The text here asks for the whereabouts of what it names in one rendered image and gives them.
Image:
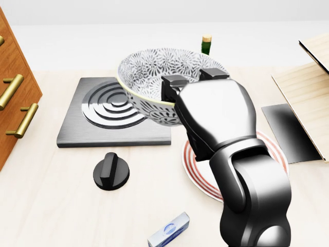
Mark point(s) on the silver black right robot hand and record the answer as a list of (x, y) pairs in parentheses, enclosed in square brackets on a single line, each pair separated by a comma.
[(218, 113)]

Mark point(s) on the black white patterned bowl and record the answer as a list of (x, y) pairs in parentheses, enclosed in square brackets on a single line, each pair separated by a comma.
[(154, 74)]

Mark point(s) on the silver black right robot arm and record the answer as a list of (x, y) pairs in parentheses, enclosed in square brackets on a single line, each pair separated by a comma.
[(254, 195)]

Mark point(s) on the white plate with red rings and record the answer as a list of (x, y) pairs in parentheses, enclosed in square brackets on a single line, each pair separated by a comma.
[(198, 175)]

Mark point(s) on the flat dark stove plate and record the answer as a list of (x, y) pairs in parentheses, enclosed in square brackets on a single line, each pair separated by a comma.
[(108, 121)]

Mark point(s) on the green bottle with cork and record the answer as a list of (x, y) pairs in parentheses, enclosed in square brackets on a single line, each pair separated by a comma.
[(206, 46)]

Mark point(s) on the pale wooden rack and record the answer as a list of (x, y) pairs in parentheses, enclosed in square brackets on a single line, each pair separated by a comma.
[(303, 103)]

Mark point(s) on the round black stove knob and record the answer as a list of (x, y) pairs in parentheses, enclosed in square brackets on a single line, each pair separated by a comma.
[(111, 171)]

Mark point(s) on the blue white printed box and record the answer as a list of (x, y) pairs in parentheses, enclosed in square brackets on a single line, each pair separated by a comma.
[(170, 230)]

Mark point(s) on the wooden cabinet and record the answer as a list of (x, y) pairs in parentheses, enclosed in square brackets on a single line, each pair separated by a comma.
[(13, 85)]

